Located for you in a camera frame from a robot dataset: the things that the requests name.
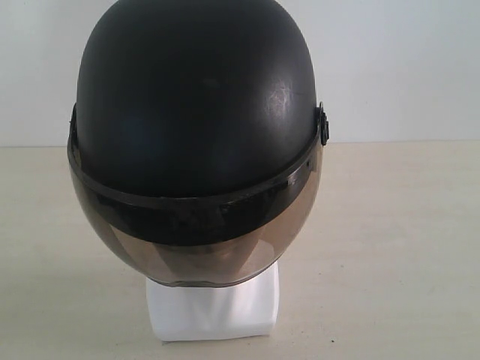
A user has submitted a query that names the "black helmet with visor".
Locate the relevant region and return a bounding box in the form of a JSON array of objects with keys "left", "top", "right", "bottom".
[{"left": 67, "top": 1, "right": 329, "bottom": 287}]

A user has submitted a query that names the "white mannequin head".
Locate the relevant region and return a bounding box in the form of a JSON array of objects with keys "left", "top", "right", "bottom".
[{"left": 145, "top": 262, "right": 280, "bottom": 342}]

